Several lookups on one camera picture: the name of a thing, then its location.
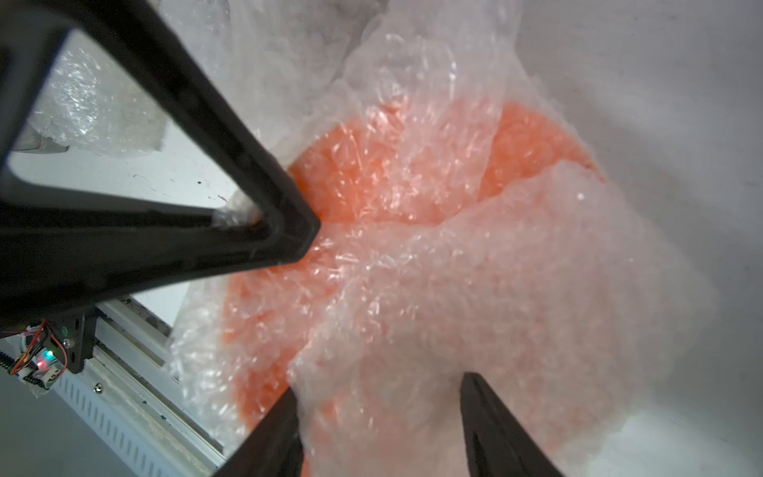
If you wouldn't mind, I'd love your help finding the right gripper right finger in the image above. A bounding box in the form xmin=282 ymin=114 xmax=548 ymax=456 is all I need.
xmin=460 ymin=373 xmax=562 ymax=477

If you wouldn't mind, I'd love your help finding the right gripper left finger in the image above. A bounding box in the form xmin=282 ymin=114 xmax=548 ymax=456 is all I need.
xmin=214 ymin=388 xmax=305 ymax=477

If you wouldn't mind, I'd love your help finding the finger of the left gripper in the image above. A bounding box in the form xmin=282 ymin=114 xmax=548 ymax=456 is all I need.
xmin=1 ymin=1 xmax=321 ymax=322

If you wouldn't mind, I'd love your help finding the orange dinner plate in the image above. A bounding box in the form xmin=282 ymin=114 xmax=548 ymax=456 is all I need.
xmin=223 ymin=103 xmax=602 ymax=451

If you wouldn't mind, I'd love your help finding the bubble wrap around orange plate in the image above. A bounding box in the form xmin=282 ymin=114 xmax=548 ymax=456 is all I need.
xmin=171 ymin=1 xmax=717 ymax=476

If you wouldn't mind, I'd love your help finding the middle bubble wrapped plate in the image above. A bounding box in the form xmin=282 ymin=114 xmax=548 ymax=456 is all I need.
xmin=29 ymin=1 xmax=387 ymax=157

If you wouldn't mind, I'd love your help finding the white vented panel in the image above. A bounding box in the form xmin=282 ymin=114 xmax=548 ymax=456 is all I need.
xmin=0 ymin=339 xmax=198 ymax=477

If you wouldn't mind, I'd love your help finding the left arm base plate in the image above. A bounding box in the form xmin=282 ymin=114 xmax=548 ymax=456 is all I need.
xmin=1 ymin=308 xmax=101 ymax=391

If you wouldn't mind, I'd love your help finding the aluminium front rail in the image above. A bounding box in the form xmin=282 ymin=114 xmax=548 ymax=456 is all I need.
xmin=93 ymin=297 xmax=225 ymax=476

